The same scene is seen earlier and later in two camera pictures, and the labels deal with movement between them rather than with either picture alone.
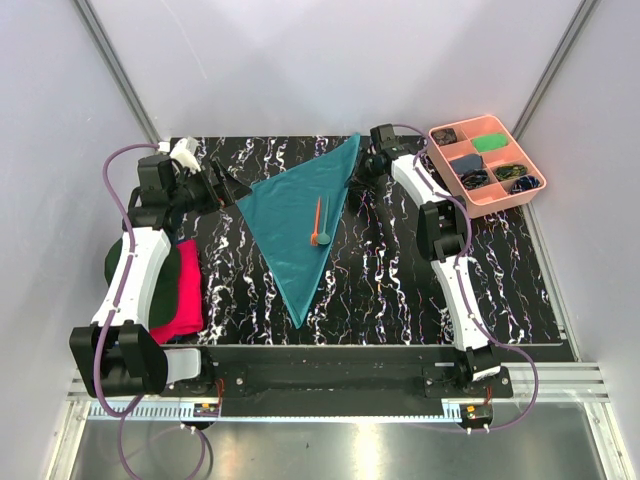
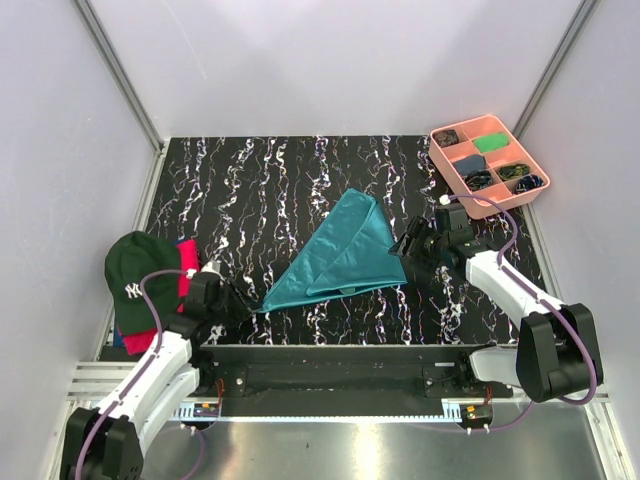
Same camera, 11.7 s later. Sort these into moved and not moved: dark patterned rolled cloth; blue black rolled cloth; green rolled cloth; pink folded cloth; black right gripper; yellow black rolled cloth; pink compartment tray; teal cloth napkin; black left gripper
Moved: black right gripper; teal cloth napkin; black left gripper
Not moved: dark patterned rolled cloth; blue black rolled cloth; yellow black rolled cloth; green rolled cloth; pink folded cloth; pink compartment tray
